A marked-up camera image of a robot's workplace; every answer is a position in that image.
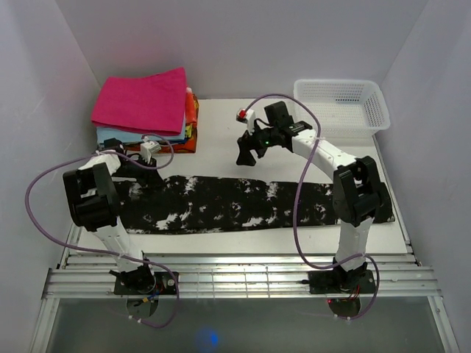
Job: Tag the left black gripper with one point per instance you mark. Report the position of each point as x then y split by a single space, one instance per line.
150 176

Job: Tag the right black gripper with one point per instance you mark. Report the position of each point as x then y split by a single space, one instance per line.
246 143

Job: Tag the black white patterned trousers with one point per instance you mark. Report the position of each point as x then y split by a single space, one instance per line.
205 204

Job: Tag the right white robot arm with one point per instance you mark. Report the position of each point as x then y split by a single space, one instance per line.
359 196

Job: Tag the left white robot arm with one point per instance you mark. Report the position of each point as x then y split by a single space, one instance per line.
94 205

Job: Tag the folded light blue cloth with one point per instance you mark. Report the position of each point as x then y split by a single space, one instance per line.
104 133

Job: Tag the folded pink cloth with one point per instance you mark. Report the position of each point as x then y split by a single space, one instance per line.
153 103

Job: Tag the folded orange patterned cloth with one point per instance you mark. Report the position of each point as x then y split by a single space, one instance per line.
188 144

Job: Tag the white plastic basket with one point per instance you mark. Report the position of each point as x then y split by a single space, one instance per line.
346 108

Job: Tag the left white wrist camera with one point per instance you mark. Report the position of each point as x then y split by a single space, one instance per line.
148 148

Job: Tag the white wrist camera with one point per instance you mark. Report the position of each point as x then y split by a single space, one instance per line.
148 148
247 117

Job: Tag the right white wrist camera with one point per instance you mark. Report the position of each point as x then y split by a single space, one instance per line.
247 117

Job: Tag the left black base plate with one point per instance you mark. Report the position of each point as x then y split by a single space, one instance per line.
164 285

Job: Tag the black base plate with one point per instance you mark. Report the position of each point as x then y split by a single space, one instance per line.
330 282
164 285

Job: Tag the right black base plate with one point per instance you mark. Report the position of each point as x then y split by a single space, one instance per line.
330 282

